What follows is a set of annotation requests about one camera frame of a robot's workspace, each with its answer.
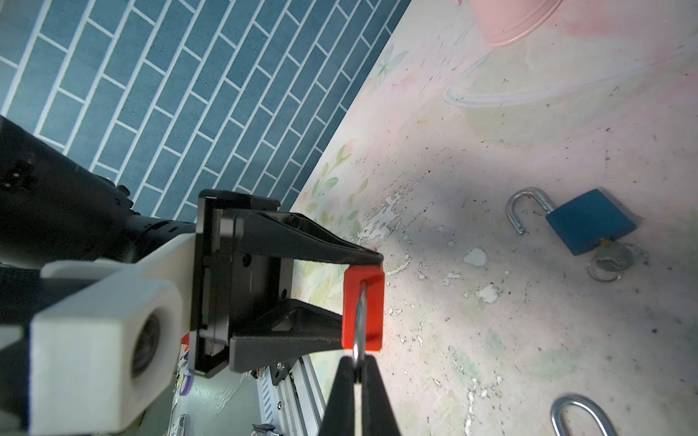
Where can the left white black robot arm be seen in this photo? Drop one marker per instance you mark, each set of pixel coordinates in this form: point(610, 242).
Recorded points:
point(52, 209)

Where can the pink pencil cup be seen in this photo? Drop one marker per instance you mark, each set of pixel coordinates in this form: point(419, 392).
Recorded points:
point(504, 22)

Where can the red padlock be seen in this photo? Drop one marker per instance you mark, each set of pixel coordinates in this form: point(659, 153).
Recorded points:
point(363, 315)

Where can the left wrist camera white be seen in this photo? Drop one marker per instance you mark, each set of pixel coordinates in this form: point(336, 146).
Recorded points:
point(99, 357)

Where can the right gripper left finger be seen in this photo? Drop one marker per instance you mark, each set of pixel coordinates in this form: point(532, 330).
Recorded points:
point(339, 414)

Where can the blue padlock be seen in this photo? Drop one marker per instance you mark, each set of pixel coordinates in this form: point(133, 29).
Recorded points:
point(591, 222)

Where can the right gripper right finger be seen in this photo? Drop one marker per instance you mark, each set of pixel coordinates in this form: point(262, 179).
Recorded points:
point(377, 413)

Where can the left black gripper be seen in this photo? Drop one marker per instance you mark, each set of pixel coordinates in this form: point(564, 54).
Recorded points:
point(237, 320)

